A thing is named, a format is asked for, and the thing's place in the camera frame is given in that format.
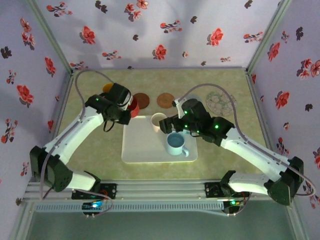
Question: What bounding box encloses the pale pink mug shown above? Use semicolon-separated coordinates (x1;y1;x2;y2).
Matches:
150;112;168;133

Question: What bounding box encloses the light blue mug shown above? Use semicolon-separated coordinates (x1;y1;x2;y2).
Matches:
164;131;190;157

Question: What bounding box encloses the blue mug with yellow inside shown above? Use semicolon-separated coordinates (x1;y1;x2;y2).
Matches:
101;82;115;94

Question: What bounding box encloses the red mug with black handle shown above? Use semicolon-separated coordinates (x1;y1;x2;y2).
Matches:
128;98;140;118

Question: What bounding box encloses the pale green floral coaster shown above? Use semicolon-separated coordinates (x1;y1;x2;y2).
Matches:
205;90;237;117

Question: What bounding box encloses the dark brown round coaster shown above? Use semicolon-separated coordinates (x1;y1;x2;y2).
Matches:
133;92;151;110

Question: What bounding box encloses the light brown cork coaster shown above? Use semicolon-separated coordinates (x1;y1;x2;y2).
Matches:
156;92;176;109

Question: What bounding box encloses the white rectangular tray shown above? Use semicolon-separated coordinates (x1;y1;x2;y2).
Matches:
121;114;199;165

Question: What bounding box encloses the right controller board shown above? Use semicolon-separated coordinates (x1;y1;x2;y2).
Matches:
223;198;245;216

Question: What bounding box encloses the controller board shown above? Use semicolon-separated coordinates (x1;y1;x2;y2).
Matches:
82;201;106;211
223;198;245;216

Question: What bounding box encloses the left controller board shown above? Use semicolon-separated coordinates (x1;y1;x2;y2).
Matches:
82;201;106;211

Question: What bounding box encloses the black left gripper cable loop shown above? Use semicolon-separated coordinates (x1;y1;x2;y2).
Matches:
102;119;116;133

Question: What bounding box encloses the grey right arm cable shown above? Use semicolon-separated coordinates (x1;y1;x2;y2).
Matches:
177;83;316;217

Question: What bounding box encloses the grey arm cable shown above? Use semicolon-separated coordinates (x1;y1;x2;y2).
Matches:
177;83;316;217
39;69;118;217

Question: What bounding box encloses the grey left arm cable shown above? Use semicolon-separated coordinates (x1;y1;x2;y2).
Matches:
39;69;118;217

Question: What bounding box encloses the aluminium side rail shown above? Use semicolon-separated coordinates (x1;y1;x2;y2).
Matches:
38;72;75;182
244;69;285;180

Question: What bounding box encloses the aluminium mounting rail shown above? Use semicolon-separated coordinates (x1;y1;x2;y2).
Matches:
23;178;298;201

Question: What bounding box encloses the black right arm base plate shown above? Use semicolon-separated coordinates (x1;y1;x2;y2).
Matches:
204;181;251;200

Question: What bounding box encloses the slotted grey cable duct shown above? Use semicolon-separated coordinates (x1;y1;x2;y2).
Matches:
33;201;225;213

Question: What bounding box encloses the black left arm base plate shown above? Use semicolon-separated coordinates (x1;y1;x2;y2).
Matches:
71;183;118;200

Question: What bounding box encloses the aluminium frame post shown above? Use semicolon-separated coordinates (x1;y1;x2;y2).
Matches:
246;0;292;73
24;0;75;75

